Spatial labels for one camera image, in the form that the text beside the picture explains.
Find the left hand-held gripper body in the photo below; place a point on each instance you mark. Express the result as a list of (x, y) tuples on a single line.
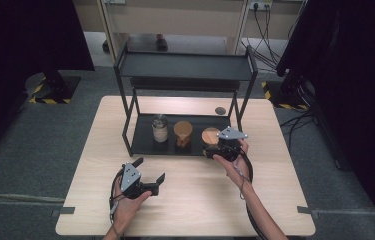
[(131, 178)]

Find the light wooden cabinet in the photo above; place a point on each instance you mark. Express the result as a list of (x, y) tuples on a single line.
[(175, 16)]

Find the black curtain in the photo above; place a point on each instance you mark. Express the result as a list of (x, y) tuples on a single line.
[(351, 83), (15, 50)]

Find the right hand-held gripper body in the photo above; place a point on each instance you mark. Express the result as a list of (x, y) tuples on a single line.
[(230, 133)]

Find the stand base with striped tape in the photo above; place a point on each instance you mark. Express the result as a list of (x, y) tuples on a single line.
[(55, 90), (285, 96)]

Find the glass jar with metal lid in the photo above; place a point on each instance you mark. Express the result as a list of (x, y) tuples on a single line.
[(160, 131)]

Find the person's left hand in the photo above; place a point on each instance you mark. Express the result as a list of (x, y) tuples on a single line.
[(126, 210)]

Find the person's right hand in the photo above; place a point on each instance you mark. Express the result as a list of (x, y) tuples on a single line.
[(243, 166)]

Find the bay leaf jar wooden lid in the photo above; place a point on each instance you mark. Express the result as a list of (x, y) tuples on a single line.
[(210, 136)]

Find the black table grommet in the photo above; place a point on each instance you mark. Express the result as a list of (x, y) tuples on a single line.
[(220, 110)]

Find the brown jar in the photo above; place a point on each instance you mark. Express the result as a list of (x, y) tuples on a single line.
[(183, 130)]

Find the cabinet caster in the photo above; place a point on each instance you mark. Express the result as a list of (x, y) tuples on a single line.
[(105, 45), (161, 43)]

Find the white wall socket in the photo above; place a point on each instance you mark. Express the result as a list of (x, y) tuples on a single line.
[(260, 4)]

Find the black metal shelf rack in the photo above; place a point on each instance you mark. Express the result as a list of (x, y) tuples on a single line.
[(185, 66)]

